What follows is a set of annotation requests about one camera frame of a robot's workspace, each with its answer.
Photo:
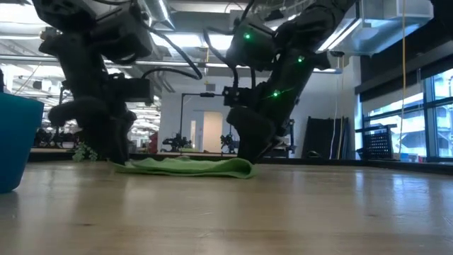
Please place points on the wooden background table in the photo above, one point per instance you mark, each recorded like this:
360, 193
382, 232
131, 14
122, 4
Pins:
198, 154

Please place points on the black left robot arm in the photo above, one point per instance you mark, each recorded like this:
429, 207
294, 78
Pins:
88, 25

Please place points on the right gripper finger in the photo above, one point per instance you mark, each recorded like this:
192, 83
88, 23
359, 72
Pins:
247, 150
267, 147

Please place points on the black background robot arm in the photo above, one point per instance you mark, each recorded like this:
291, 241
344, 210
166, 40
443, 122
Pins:
175, 143
228, 141

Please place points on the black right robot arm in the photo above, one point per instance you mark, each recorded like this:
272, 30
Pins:
311, 21

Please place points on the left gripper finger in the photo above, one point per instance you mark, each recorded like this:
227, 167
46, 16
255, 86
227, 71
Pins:
118, 145
101, 145

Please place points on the small potted artificial plant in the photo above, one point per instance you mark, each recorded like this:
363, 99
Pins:
80, 153

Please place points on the black leaning panel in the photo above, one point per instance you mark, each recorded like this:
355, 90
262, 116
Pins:
320, 136

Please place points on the pale background door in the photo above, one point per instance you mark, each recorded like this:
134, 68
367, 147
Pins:
212, 131

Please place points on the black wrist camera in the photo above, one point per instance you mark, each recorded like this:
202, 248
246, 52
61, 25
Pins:
235, 96
131, 90

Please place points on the blue plastic tray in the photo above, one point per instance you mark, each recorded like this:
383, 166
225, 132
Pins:
17, 141

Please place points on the red background object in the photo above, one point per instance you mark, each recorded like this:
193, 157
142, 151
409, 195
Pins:
153, 143

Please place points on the black perforated cart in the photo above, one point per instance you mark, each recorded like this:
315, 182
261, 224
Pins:
377, 143

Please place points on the black aluminium table frame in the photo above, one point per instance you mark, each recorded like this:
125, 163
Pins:
336, 162

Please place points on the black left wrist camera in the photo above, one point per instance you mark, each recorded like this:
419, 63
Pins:
131, 90

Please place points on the black gantry frame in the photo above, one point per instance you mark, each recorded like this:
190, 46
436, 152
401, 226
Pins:
207, 95

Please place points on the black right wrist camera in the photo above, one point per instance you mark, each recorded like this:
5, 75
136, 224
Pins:
235, 96

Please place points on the rectangular metal ceiling duct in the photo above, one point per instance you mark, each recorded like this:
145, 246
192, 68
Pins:
382, 35

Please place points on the green microfiber towel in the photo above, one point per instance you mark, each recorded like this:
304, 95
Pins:
198, 168

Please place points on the dark window frame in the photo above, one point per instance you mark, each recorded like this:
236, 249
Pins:
429, 117

